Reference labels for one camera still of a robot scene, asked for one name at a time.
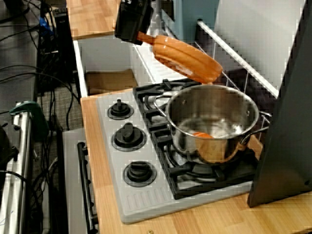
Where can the black computer tower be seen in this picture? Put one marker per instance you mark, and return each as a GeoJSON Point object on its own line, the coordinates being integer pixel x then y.
{"type": "Point", "coordinates": [63, 36]}

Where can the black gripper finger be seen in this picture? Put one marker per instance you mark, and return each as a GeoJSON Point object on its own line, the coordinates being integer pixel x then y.
{"type": "Point", "coordinates": [129, 22]}
{"type": "Point", "coordinates": [149, 14]}

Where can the black burner grate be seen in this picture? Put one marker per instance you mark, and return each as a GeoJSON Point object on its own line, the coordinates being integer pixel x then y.
{"type": "Point", "coordinates": [148, 114]}
{"type": "Point", "coordinates": [195, 180]}

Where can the blue plastic piece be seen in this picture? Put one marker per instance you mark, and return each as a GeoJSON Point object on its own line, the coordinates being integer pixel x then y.
{"type": "Point", "coordinates": [45, 25]}

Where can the stainless steel pot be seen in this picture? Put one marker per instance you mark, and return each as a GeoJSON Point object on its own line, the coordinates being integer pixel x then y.
{"type": "Point", "coordinates": [214, 109]}

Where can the aluminium frame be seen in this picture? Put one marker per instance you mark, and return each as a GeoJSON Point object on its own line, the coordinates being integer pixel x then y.
{"type": "Point", "coordinates": [14, 195]}

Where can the white dish rack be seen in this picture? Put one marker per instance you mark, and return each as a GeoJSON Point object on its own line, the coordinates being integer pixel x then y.
{"type": "Point", "coordinates": [243, 80]}

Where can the grey stove top panel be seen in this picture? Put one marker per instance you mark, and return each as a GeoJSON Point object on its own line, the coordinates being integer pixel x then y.
{"type": "Point", "coordinates": [146, 202]}

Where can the orange toy frying pan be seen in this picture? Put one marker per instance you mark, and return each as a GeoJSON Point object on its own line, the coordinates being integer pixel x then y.
{"type": "Point", "coordinates": [190, 58]}

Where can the black stove knob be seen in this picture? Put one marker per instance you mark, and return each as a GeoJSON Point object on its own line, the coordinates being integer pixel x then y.
{"type": "Point", "coordinates": [120, 111]}
{"type": "Point", "coordinates": [128, 136]}
{"type": "Point", "coordinates": [139, 173]}

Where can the wooden kitchen countertop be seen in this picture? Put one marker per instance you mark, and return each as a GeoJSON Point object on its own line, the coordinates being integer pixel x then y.
{"type": "Point", "coordinates": [219, 219]}

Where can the teal box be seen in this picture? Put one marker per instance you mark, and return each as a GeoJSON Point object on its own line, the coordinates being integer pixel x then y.
{"type": "Point", "coordinates": [195, 19]}

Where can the white toy oven cabinet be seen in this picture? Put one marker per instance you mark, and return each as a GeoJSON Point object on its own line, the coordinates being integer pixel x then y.
{"type": "Point", "coordinates": [72, 170]}

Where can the white sink basin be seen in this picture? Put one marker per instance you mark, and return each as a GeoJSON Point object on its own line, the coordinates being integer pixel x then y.
{"type": "Point", "coordinates": [102, 56]}

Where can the grey toy faucet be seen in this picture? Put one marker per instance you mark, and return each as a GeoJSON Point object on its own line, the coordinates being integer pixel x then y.
{"type": "Point", "coordinates": [161, 24]}

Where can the dark side panel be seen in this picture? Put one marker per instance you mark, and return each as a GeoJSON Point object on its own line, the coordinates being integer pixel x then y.
{"type": "Point", "coordinates": [287, 122]}

